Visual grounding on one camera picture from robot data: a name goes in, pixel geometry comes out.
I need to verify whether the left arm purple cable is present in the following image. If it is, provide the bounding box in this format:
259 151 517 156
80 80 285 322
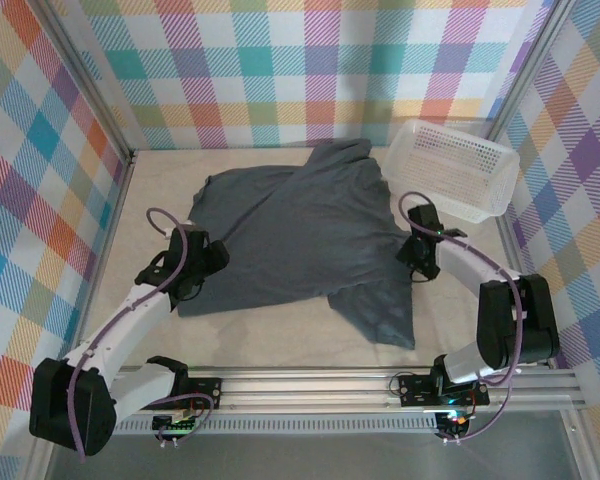
65 207 216 461

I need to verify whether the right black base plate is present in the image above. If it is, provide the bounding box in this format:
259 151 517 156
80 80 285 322
397 373 491 407

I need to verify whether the grey t-shirt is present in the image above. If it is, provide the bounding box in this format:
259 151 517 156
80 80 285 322
177 138 416 350

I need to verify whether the aluminium frame post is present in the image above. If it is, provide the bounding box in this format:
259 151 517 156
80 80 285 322
482 0 589 146
29 0 139 166

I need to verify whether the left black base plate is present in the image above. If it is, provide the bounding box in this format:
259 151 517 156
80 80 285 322
131 377 223 411

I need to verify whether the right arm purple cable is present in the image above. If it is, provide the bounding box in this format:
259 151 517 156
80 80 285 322
398 191 526 444

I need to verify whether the left controller board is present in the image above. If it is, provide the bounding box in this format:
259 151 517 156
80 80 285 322
152 413 201 433

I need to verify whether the aluminium mounting rail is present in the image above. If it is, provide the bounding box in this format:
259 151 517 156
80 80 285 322
33 367 589 416

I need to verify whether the controller board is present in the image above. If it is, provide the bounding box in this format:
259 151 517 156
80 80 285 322
435 410 469 437
152 413 201 433

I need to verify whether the right controller board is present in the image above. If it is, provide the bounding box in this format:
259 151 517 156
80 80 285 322
435 410 469 437

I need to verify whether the grey metal panel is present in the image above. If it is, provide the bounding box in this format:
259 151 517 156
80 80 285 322
44 432 581 480

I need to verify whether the white perforated plastic basket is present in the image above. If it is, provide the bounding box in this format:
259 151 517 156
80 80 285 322
383 118 521 225

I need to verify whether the aluminium table side rail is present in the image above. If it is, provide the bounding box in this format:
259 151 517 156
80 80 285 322
64 149 139 376
494 214 556 371

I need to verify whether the grey slotted cable duct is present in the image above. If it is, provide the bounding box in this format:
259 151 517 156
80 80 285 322
59 418 439 435

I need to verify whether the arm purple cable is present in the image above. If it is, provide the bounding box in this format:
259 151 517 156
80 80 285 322
398 191 526 444
65 207 216 461

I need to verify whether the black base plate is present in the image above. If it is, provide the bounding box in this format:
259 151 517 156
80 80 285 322
397 373 491 407
131 377 223 411

